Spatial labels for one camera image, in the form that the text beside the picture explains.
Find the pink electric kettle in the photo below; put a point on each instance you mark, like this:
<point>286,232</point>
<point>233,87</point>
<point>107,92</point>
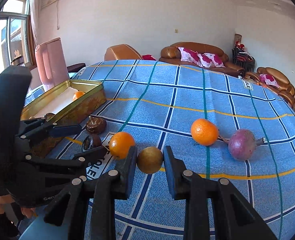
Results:
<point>51,63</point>

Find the pink floral pillow left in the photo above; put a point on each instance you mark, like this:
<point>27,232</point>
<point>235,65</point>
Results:
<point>188,55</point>

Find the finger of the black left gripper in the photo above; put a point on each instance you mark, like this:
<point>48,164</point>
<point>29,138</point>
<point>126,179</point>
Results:
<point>39,128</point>
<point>78,162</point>

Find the brown leather armchair near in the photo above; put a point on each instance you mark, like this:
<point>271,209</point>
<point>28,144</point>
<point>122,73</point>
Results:
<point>121,52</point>

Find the brown leather armchair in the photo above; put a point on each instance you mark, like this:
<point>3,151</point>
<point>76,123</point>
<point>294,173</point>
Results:
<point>121,52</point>
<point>286,90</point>

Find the window with frame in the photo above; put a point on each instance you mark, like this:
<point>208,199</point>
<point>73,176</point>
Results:
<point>14,35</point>

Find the brown leather armchair far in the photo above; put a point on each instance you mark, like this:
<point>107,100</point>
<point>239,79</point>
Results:
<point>286,90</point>

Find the purple round turnip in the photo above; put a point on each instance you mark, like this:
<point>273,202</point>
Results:
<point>242,144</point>

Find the orange tangerine mid cloth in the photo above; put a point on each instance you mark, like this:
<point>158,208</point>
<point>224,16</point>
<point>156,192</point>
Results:
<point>204,132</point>

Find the dark stool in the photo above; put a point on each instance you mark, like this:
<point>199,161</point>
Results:
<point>75,67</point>

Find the pink floral pillow armchair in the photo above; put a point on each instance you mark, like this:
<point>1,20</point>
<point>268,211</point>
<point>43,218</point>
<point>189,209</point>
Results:
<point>268,79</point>

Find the pink floral pillow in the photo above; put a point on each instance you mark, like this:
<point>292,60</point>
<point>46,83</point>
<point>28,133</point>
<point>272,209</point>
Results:
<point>209,60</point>
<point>188,55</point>

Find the gold rectangular tin tray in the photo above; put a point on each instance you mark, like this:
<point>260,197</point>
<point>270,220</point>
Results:
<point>59,101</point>

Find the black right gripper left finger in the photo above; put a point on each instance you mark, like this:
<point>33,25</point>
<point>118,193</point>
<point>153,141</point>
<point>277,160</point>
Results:
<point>65,216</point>

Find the dark purple mangosteen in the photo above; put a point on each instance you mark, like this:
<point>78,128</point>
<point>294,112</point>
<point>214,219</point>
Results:
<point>90,142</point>

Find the brown leather three-seat sofa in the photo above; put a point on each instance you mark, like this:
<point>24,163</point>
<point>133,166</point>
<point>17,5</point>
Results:
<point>171,54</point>

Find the person's left hand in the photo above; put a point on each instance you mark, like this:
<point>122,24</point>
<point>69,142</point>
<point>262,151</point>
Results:
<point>7,199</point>

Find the red pillow on armchair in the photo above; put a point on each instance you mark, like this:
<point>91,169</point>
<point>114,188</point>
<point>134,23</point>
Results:
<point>148,57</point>

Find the stacked dark chairs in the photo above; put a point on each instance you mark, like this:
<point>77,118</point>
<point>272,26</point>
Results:
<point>241,57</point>

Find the small brown-yellow round fruit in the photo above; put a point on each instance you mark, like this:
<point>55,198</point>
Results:
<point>150,160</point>

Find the pink floral pillow right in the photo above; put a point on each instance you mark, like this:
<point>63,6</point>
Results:
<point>209,60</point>

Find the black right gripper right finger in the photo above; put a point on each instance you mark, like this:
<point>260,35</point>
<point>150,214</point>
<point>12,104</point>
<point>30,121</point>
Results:
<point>234,217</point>

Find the orange tangerine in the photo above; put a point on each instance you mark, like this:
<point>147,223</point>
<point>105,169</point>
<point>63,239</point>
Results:
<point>120,144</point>

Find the brown mangosteen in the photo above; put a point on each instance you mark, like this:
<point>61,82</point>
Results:
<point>96,125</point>

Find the small orange in tray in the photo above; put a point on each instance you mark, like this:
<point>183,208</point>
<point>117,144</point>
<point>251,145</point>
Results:
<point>77,95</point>

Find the pink curtain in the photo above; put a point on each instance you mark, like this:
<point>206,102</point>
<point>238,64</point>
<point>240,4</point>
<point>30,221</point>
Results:
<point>35,9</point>

